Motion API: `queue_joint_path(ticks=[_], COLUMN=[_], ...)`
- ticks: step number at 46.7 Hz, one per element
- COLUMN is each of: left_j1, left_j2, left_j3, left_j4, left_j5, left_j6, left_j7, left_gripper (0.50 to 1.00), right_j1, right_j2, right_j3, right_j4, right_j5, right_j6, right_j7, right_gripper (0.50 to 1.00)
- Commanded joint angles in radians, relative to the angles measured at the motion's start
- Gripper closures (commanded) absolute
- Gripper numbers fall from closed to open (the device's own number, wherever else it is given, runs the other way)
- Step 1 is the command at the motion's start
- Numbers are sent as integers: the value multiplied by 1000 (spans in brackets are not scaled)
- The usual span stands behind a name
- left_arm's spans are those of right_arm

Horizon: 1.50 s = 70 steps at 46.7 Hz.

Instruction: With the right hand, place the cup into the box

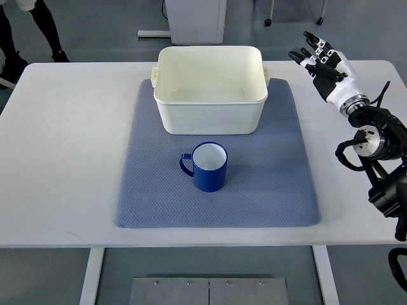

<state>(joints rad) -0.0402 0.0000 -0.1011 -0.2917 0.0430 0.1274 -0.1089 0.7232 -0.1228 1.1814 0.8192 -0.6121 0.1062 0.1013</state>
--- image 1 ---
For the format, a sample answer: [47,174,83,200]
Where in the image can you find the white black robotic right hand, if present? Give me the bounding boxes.
[289,31,370,117]

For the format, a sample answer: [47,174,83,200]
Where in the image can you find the blue mug white inside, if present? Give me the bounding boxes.
[179,142,228,193]

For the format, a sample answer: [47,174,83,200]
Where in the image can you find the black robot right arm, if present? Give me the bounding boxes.
[335,82,406,242]

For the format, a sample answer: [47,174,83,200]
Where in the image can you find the white plastic box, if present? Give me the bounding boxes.
[151,46,270,135]

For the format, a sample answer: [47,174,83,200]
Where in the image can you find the wheeled chair legs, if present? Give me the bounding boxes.
[263,1,328,27]

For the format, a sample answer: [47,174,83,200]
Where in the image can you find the blue textured mat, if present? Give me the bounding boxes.
[115,79,321,229]

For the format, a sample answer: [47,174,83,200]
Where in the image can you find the right white table leg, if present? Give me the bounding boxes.
[312,245,340,305]

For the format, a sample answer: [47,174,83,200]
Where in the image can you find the white table leg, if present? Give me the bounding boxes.
[79,247,105,305]
[312,245,340,305]

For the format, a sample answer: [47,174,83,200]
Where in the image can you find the person in white shorts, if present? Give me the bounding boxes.
[0,0,71,88]

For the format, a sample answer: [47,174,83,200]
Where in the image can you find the left white table leg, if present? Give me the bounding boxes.
[79,247,105,305]

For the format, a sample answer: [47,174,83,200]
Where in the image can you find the white cabinet pedestal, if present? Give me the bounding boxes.
[137,0,227,45]

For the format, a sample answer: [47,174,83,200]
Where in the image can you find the metal base plate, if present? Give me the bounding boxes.
[130,278,289,305]

